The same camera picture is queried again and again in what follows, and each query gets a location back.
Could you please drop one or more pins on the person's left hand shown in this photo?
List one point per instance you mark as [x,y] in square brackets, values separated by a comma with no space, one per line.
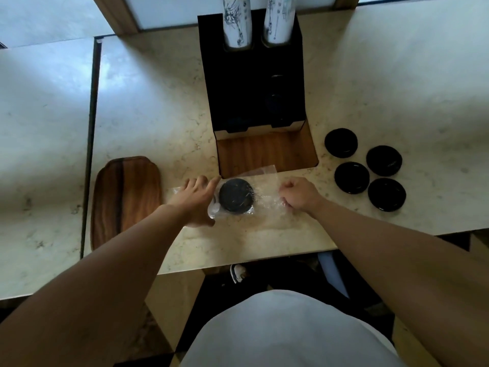
[193,204]

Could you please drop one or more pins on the person's right hand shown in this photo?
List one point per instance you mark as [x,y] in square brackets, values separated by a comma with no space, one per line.
[303,196]

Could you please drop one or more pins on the person's left thumb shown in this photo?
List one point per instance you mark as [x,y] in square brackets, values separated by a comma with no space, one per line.
[209,221]

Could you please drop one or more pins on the person's right fingers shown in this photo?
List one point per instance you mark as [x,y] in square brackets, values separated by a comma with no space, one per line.
[288,194]

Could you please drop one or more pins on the clear plastic sleeve bag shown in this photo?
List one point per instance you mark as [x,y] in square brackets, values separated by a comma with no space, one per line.
[265,194]

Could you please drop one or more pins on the person's right forearm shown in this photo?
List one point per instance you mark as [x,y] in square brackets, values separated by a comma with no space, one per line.
[397,263]

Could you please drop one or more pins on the person's left forearm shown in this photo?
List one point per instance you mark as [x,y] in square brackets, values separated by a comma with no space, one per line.
[95,286]

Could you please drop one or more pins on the stack of black lids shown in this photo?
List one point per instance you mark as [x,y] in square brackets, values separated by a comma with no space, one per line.
[236,196]

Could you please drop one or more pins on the white shoe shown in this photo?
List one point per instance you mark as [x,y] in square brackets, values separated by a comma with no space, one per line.
[237,273]

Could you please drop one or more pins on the black cup lid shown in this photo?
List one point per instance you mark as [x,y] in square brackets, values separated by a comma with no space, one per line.
[352,178]
[384,160]
[386,194]
[341,143]

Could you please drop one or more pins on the wooden serving tray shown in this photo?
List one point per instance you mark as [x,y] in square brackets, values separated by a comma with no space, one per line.
[126,198]

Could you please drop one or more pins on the black cup holder wooden base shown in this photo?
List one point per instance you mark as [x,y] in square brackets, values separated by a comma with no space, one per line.
[252,99]

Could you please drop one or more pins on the white shirt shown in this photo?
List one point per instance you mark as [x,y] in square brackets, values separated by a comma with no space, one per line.
[290,332]

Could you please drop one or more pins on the white printed paper cup stack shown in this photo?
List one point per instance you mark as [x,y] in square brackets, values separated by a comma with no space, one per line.
[237,22]
[279,19]

